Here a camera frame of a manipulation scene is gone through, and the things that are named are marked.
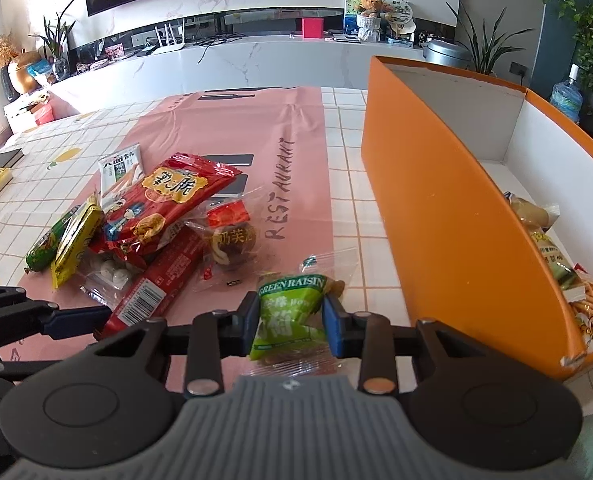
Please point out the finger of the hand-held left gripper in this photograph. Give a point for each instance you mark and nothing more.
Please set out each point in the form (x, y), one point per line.
(74, 319)

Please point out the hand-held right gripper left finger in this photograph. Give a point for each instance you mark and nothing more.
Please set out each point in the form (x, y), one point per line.
(249, 320)

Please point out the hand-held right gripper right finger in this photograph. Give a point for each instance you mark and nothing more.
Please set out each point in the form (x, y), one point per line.
(334, 330)

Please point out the green raisin packet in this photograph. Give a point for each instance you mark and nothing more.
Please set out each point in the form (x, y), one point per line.
(286, 310)

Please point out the clear packet of white balls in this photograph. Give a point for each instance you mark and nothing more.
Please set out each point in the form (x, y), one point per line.
(109, 270)

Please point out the green sausage stick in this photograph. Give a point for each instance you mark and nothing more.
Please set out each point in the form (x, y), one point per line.
(41, 252)

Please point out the brown pastry packet red label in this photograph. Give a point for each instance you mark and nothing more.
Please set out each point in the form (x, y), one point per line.
(231, 245)

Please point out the long red wafer packet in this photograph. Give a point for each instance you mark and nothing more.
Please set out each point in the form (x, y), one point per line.
(151, 290)

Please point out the large red snack bag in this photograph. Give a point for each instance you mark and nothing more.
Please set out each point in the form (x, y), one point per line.
(176, 195)

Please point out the orange cardboard box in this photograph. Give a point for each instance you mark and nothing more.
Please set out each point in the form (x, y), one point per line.
(451, 235)

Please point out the white green biscuit packet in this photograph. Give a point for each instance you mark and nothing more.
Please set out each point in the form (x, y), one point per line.
(119, 167)

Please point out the dark book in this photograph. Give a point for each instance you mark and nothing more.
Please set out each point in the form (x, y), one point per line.
(1, 162)

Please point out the pink table mat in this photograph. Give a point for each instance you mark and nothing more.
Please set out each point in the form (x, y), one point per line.
(256, 125)

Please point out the red white box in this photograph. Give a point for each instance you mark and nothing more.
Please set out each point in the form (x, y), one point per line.
(39, 112)

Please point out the bread packet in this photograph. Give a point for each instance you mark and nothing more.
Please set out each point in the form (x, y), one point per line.
(526, 210)

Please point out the green yellow snack packet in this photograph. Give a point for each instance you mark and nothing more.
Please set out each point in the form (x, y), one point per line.
(556, 260)

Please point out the gold vase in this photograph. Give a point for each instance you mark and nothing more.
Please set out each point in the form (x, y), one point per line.
(24, 75)

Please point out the white marble tv console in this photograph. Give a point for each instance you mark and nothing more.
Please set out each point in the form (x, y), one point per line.
(256, 65)

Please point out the dried yellow flowers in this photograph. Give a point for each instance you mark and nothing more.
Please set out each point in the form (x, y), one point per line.
(1, 52)

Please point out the green plant in glass vase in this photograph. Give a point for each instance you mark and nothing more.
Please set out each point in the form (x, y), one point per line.
(56, 40)

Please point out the white router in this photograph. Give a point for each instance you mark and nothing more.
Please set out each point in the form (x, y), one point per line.
(169, 49)

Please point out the silver trash can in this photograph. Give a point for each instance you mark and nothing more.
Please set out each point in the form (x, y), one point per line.
(444, 52)

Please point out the small red box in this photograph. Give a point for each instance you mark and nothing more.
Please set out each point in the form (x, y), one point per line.
(313, 27)

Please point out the printed picture card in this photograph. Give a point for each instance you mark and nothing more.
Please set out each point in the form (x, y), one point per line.
(351, 12)

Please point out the long-leaf potted plant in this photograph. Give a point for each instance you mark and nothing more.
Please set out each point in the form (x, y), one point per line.
(486, 45)

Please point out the brown teddy bear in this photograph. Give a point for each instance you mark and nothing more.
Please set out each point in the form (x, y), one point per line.
(370, 4)

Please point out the blue water bottle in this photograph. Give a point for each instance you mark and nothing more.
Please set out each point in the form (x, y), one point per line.
(567, 95)

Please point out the pink photo frame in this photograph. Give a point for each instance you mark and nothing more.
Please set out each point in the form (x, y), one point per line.
(114, 52)

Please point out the wall outlet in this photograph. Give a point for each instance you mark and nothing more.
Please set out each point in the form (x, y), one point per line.
(517, 68)

